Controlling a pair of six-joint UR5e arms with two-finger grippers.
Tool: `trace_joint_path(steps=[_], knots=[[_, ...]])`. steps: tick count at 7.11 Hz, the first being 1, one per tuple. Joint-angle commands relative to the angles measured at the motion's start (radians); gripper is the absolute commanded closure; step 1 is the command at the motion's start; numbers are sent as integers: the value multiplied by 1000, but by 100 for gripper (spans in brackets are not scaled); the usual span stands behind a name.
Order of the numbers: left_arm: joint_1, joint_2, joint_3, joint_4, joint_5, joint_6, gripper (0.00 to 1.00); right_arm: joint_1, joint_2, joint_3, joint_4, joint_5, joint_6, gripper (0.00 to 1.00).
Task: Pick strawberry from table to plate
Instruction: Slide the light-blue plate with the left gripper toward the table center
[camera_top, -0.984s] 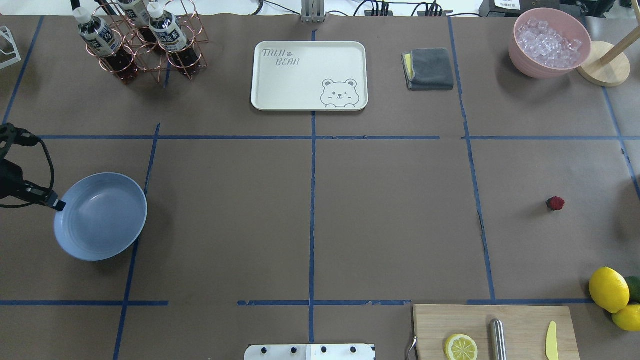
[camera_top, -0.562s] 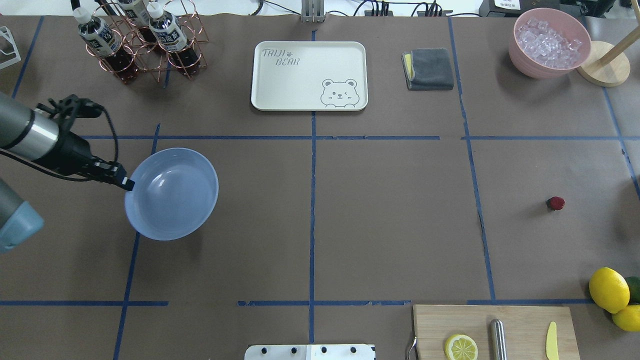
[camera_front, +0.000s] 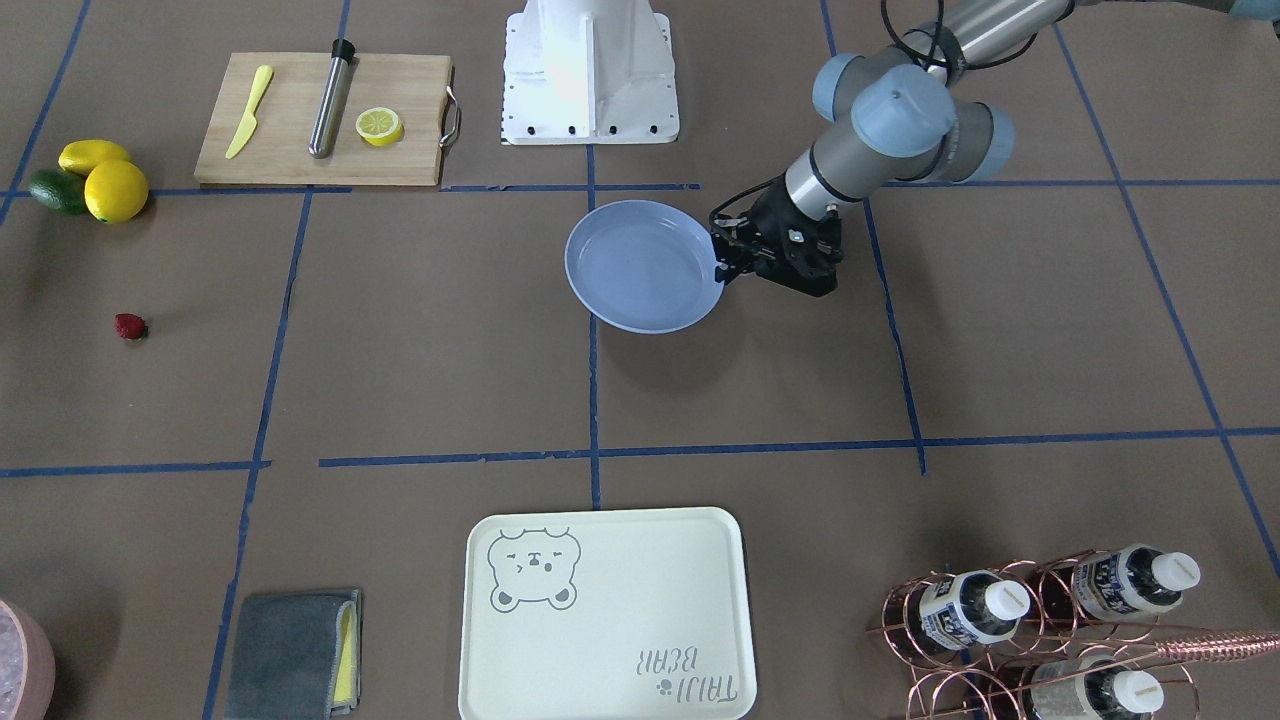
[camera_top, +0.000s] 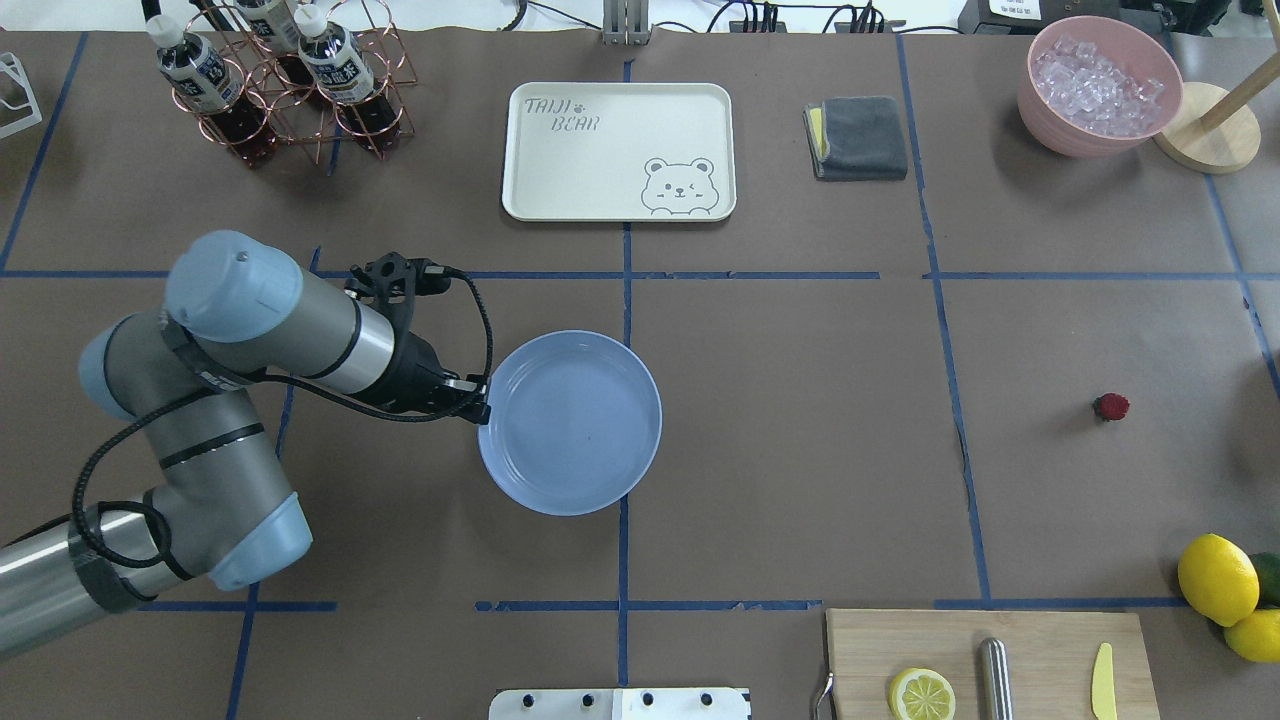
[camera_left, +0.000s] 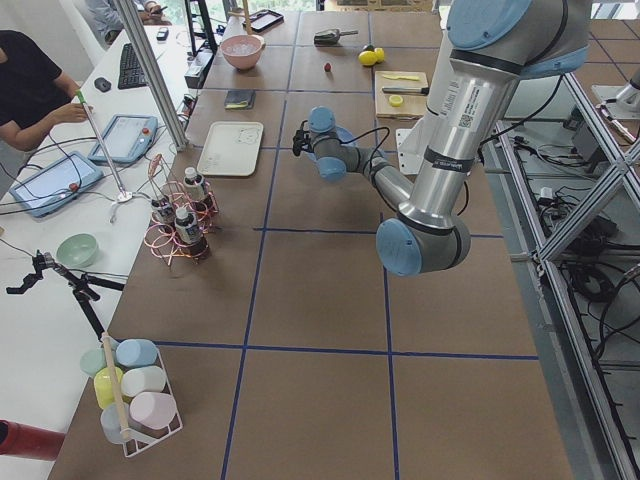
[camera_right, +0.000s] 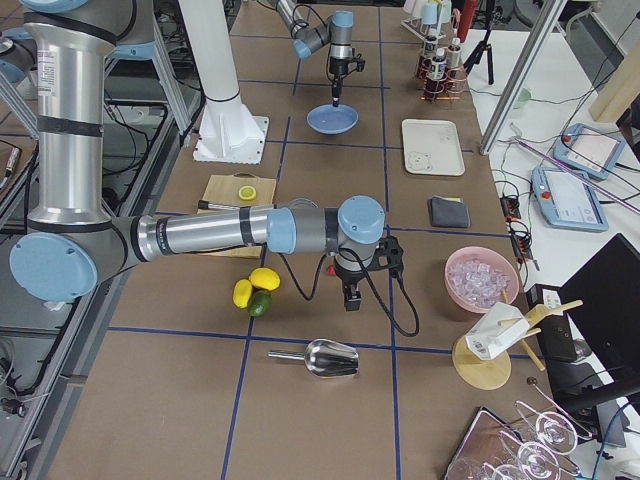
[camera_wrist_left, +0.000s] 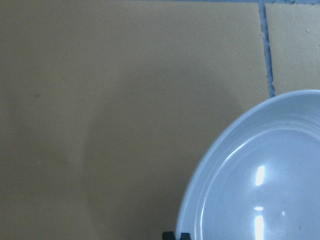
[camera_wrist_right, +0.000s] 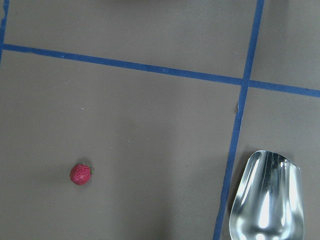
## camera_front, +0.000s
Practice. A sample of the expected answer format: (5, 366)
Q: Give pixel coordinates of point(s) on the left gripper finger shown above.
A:
(734, 232)
(731, 264)

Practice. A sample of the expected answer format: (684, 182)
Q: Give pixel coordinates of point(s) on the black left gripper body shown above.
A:
(766, 224)

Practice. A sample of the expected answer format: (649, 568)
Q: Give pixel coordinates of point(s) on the blue plate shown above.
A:
(643, 267)

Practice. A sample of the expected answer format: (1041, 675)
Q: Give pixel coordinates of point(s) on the red strawberry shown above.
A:
(131, 327)

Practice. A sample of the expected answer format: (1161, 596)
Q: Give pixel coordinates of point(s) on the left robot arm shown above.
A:
(891, 117)

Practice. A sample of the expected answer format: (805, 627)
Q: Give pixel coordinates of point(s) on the cream bear tray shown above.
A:
(624, 614)

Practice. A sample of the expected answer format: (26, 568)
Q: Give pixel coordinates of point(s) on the lemon half slice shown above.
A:
(379, 127)

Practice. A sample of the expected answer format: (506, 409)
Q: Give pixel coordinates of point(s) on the tea bottle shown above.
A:
(954, 614)
(1094, 687)
(1137, 582)

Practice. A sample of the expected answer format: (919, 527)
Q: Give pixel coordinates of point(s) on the steel knife sharpener rod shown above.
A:
(338, 79)

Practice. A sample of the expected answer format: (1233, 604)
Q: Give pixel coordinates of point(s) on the yellow plastic knife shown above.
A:
(249, 122)

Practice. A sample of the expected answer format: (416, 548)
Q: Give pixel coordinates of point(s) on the tea bottle lower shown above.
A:
(1094, 687)

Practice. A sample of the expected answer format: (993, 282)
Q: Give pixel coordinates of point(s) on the grey yellow cleaning cloth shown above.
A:
(297, 655)

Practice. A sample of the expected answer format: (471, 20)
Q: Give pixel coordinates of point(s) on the yellow lemon front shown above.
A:
(116, 191)

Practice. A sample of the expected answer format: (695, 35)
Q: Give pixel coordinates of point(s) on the yellow lemon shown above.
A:
(116, 191)
(82, 156)

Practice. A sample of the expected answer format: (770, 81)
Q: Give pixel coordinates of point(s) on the yellow lemon back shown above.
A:
(82, 156)

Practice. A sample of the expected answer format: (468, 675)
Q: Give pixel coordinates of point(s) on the green avocado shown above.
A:
(58, 190)

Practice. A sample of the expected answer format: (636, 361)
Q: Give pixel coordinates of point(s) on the pink bowl with ice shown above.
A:
(28, 665)

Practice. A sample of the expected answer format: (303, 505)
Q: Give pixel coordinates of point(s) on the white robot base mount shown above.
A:
(582, 72)

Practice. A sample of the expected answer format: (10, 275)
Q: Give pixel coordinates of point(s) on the copper wire bottle rack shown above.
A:
(983, 682)

